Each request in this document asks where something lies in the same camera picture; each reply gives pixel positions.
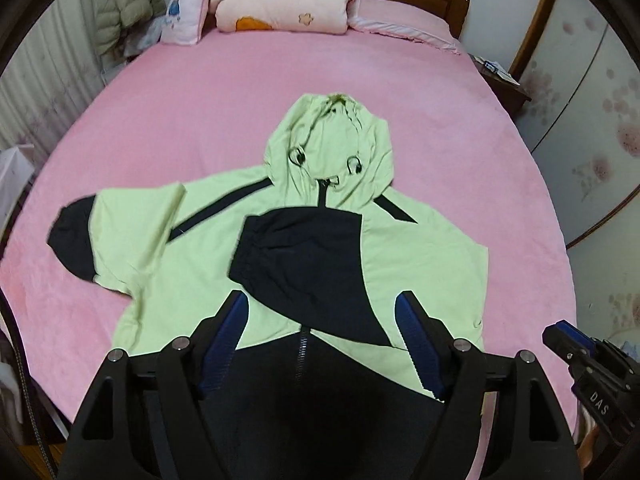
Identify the white pleated curtain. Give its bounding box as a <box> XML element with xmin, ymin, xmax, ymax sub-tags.
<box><xmin>0</xmin><ymin>7</ymin><xmax>118</xmax><ymax>153</ymax></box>

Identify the pink folded quilt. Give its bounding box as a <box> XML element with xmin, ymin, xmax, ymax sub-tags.
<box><xmin>207</xmin><ymin>0</ymin><xmax>352</xmax><ymax>36</ymax></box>

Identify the pale green puffer jacket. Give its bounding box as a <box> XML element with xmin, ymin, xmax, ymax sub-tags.
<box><xmin>94</xmin><ymin>0</ymin><xmax>167</xmax><ymax>57</ymax></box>

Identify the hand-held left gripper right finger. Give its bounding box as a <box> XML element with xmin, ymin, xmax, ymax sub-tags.
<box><xmin>395</xmin><ymin>291</ymin><xmax>583</xmax><ymax>480</ymax></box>

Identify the cartoon print pillow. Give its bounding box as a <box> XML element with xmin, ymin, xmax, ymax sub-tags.
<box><xmin>159</xmin><ymin>0</ymin><xmax>217</xmax><ymax>47</ymax></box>

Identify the floral sliding wardrobe door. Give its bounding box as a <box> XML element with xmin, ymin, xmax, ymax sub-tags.
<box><xmin>507</xmin><ymin>0</ymin><xmax>640</xmax><ymax>251</ymax></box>

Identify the wooden nightstand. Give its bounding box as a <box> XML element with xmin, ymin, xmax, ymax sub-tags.
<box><xmin>470</xmin><ymin>52</ymin><xmax>534</xmax><ymax>122</ymax></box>

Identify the black cable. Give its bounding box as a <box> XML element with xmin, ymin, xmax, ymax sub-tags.
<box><xmin>0</xmin><ymin>287</ymin><xmax>57</xmax><ymax>468</ymax></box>

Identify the papers and small box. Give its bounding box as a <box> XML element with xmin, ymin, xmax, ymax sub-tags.
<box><xmin>472</xmin><ymin>55</ymin><xmax>522</xmax><ymax>86</ymax></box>

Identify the white box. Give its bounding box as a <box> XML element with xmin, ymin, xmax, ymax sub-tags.
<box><xmin>0</xmin><ymin>144</ymin><xmax>37</xmax><ymax>223</ymax></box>

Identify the green and black hooded jacket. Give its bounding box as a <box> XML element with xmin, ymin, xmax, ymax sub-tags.
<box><xmin>46</xmin><ymin>92</ymin><xmax>490</xmax><ymax>480</ymax></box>

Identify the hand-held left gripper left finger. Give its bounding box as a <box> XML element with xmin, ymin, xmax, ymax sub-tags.
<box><xmin>59</xmin><ymin>290</ymin><xmax>249</xmax><ymax>480</ymax></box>

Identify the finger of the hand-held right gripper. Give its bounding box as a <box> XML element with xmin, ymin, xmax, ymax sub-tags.
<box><xmin>542</xmin><ymin>320</ymin><xmax>596</xmax><ymax>363</ymax></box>

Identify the bed with pink sheet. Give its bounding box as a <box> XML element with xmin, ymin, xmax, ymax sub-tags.
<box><xmin>0</xmin><ymin>7</ymin><xmax>576</xmax><ymax>461</ymax></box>

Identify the pink pillow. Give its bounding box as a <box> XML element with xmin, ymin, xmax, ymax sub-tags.
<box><xmin>346</xmin><ymin>0</ymin><xmax>464</xmax><ymax>56</ymax></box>

